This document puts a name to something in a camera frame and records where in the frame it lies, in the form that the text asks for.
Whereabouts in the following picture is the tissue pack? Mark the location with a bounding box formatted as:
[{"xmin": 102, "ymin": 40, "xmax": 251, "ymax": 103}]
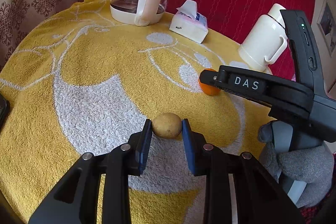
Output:
[{"xmin": 169, "ymin": 0, "xmax": 209, "ymax": 44}]

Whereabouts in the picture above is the small orange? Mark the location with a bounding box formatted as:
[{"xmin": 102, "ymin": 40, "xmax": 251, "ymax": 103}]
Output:
[{"xmin": 198, "ymin": 68, "xmax": 221, "ymax": 96}]

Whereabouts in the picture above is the framed wall picture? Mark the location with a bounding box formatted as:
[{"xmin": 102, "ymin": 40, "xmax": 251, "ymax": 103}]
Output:
[{"xmin": 317, "ymin": 0, "xmax": 335, "ymax": 57}]

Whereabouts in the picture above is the grey gloved right hand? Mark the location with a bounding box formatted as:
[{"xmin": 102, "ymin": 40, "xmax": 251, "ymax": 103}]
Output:
[{"xmin": 257, "ymin": 121, "xmax": 334, "ymax": 208}]

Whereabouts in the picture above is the yellow white towel cloth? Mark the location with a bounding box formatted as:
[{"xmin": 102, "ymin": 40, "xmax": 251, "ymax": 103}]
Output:
[{"xmin": 1, "ymin": 0, "xmax": 269, "ymax": 222}]

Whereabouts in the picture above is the cream thermos flask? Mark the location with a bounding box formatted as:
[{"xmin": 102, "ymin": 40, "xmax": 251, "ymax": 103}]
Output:
[{"xmin": 238, "ymin": 3, "xmax": 288, "ymax": 72}]

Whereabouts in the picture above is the black phone on table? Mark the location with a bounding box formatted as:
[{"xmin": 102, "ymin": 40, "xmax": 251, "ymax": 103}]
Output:
[{"xmin": 0, "ymin": 94, "xmax": 10, "ymax": 128}]

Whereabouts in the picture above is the brown kiwi fruit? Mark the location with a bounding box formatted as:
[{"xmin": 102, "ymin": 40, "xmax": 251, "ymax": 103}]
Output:
[{"xmin": 152, "ymin": 113, "xmax": 182, "ymax": 139}]

